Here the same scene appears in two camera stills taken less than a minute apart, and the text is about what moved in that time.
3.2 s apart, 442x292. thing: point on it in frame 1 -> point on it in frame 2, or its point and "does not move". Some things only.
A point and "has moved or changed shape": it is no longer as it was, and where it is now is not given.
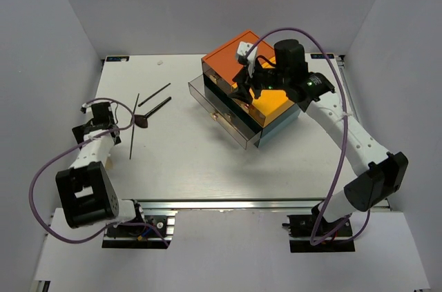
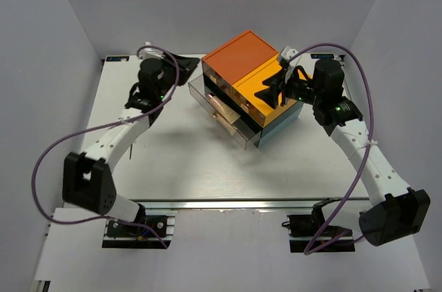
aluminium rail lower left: [43, 286] does not move
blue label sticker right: [321, 56] does not move
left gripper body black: [79, 130] -> [170, 73]
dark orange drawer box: [222, 65] does not move
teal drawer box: [278, 124] does not move
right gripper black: [242, 93] -> [276, 83]
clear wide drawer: [220, 116] does not move
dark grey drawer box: [232, 103] does not move
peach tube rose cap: [109, 165] has moved or changed shape
